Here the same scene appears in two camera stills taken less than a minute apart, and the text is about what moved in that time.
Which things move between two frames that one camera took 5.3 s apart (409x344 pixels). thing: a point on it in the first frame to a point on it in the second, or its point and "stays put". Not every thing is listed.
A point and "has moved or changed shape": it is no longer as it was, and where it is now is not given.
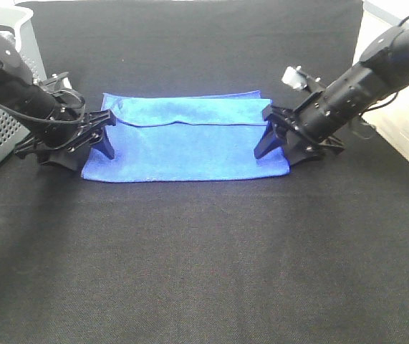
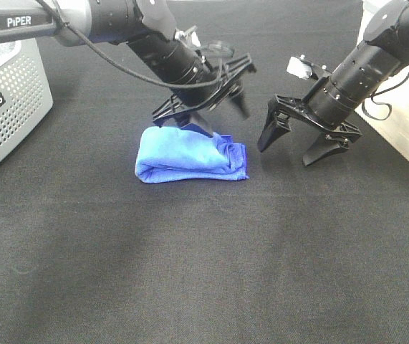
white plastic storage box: [405, 122] stays put
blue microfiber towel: [184, 135] has moved or changed shape
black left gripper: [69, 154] to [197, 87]
